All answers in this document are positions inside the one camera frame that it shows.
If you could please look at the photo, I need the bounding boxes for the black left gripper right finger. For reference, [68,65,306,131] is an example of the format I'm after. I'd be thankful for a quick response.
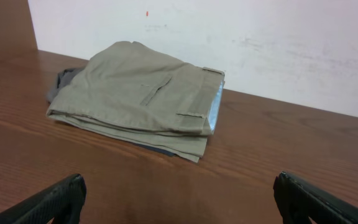
[273,172,358,224]

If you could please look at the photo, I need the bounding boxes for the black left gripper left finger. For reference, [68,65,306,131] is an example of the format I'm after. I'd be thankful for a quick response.
[0,174,86,224]

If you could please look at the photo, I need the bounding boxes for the folded grey garment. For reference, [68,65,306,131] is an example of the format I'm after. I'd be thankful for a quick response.
[46,67,85,103]

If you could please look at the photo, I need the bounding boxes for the folded khaki pants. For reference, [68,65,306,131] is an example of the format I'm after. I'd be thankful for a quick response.
[46,41,225,162]

